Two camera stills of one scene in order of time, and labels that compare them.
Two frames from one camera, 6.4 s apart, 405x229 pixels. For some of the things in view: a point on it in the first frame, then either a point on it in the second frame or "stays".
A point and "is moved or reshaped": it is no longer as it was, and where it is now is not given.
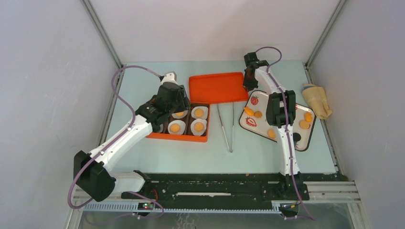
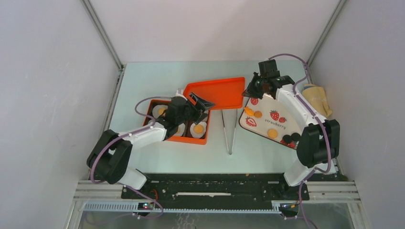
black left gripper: (185, 102) → (200, 107)
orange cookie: (249, 111) stays
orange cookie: (271, 133) stays
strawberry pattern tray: (254, 118) stays
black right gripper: (249, 87) → (249, 92)
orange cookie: (258, 114) stays
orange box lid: (217, 88) is moved or reshaped
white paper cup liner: (176, 127) stays
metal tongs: (230, 150) is moved or reshaped
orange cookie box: (192, 124) stays
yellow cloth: (315, 96) stays
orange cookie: (198, 127) stays
